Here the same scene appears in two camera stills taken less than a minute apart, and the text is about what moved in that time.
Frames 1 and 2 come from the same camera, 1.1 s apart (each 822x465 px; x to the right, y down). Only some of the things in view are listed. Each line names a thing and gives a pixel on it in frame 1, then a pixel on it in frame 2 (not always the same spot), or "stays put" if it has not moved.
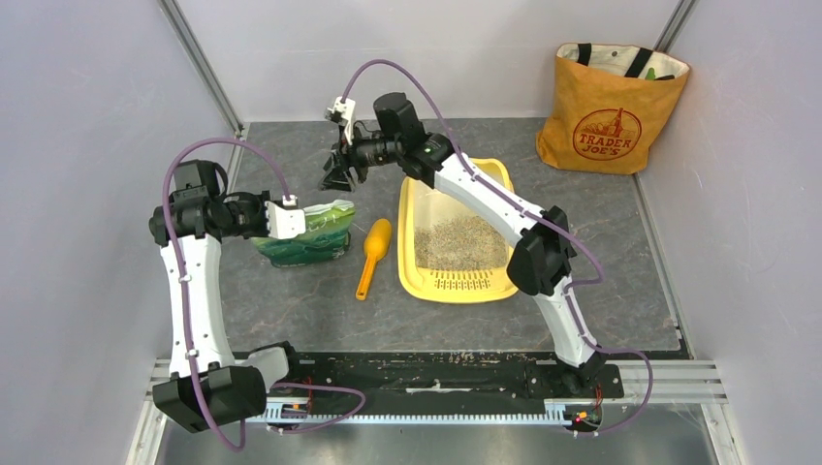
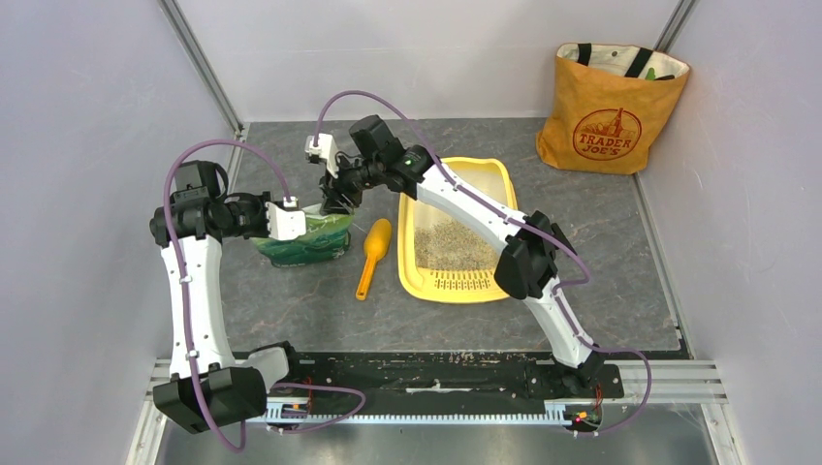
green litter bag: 327,236 stays put
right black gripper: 336,176 to 333,203
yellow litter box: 447,253 stays put
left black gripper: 260,201 stays put
